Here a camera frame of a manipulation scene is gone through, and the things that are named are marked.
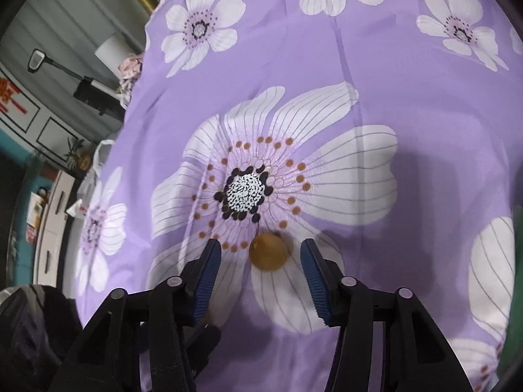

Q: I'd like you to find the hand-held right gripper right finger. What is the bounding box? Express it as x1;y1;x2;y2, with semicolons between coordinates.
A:
300;239;477;392

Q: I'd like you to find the dark cloth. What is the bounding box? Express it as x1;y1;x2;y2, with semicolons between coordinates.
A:
0;284;84;392

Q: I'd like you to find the grey curtain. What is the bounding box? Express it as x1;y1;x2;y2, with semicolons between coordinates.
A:
0;0;164;103

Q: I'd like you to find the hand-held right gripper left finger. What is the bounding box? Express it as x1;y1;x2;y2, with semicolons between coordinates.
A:
48;237;223;392

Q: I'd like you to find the red wall decoration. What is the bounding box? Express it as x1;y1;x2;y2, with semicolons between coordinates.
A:
0;77;29;117

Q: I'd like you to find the white plastic bag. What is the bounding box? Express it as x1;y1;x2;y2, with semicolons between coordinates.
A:
67;139;117;217

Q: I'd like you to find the cardboard box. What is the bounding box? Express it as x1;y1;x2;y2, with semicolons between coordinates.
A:
26;190;47;229

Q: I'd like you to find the green plate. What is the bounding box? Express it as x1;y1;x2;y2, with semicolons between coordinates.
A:
500;269;521;388

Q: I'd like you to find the white paper roll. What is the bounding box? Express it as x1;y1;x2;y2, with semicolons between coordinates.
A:
95;33;131;70

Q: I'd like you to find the small potted plant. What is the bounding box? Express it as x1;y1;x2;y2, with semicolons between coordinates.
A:
65;138;93;170

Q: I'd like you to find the small tan round fruit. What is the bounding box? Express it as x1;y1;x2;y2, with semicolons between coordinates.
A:
249;233;292;272

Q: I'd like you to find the white drawer cabinet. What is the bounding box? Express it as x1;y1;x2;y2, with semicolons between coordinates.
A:
33;169;76;286

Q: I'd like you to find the purple floral tablecloth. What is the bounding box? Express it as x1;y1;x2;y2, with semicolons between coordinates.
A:
74;0;523;392

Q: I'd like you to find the crumpled pink cloth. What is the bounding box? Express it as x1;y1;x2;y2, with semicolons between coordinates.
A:
118;54;144;105

